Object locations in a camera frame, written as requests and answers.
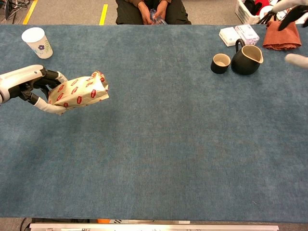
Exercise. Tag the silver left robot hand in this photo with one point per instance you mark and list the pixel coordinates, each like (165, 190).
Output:
(21, 77)

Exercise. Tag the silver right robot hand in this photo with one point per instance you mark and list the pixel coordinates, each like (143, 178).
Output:
(294, 13)

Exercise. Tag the red patterned paper bag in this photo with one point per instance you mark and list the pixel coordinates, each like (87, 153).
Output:
(79, 91)

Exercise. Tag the white paper cup flower print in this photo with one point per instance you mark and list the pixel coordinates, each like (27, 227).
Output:
(38, 44)

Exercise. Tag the small black ceramic cup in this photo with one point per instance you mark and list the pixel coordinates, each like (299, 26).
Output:
(219, 67)

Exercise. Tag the printed white package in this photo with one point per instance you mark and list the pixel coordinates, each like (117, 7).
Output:
(281, 15)

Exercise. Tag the folded rust brown cloth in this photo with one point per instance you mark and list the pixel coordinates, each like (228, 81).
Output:
(281, 38)

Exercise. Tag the black tripod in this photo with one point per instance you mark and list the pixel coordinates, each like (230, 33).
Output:
(265, 17)

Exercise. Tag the red item in basket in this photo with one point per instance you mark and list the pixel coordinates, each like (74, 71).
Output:
(260, 3)

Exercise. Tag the tissue pack purple print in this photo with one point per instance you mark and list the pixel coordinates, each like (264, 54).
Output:
(249, 33)

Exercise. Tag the white plastic basket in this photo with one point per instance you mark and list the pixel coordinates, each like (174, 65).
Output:
(244, 14)

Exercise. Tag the yellow floor tape strip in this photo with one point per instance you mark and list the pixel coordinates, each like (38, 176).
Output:
(103, 14)
(30, 12)

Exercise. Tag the plain white tissue pack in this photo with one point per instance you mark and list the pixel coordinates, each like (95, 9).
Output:
(227, 35)

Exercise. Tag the black ceramic pitcher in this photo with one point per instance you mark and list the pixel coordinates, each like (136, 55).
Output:
(241, 63)

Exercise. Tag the seated person dark clothes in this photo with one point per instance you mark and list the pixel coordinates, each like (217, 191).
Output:
(176, 12)

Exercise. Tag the clear plastic wrapper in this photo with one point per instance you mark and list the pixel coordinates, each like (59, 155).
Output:
(154, 15)

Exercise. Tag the blue felt table cover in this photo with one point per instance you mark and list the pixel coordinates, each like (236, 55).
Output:
(154, 132)

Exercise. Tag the aluminium rail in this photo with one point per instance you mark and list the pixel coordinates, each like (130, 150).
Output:
(154, 227)

